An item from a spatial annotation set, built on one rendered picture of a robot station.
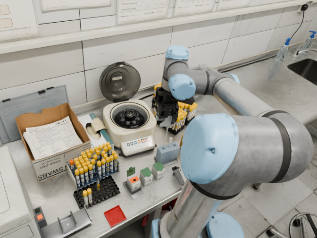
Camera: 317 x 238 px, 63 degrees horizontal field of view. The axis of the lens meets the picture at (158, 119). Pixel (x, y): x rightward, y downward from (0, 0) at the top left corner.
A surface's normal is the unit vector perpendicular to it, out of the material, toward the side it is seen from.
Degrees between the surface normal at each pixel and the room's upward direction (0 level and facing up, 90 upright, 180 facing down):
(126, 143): 25
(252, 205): 0
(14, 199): 0
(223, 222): 11
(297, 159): 54
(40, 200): 0
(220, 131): 15
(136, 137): 90
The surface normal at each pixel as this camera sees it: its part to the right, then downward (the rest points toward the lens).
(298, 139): 0.34, -0.39
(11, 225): 0.55, 0.61
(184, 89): 0.10, 0.68
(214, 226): 0.30, -0.69
